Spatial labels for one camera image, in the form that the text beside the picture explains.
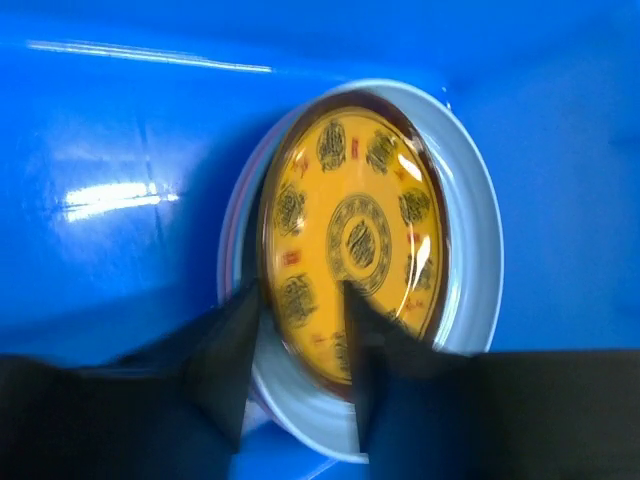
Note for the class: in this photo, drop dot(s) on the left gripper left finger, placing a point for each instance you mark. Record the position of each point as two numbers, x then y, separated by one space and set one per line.
173 409

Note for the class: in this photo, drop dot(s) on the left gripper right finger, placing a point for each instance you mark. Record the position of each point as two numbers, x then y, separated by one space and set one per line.
428 414

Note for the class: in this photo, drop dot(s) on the light blue plastic plate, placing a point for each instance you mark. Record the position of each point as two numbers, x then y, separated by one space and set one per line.
289 396

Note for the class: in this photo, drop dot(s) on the yellow patterned plate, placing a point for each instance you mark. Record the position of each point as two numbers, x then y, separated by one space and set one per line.
351 195

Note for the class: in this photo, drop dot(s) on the pink plastic plate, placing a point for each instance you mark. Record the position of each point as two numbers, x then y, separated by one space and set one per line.
236 218

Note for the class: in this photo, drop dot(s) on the blue plastic bin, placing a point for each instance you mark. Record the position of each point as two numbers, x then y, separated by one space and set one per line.
125 125

